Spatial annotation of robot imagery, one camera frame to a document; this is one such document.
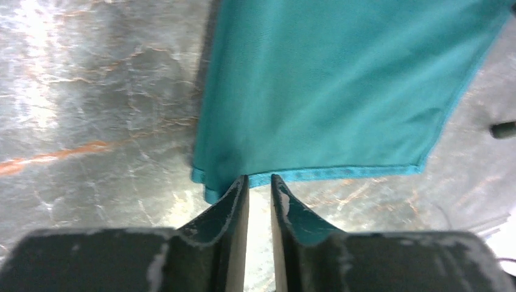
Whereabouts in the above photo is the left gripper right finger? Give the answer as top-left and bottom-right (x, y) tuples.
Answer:
(271, 175), (515, 291)

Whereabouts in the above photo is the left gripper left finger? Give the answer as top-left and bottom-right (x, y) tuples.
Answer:
(1, 176), (249, 291)

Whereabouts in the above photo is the teal cloth napkin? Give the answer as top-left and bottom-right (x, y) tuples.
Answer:
(192, 1), (513, 204)

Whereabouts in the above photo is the pink music stand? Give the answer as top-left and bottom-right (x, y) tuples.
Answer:
(489, 121), (515, 139)

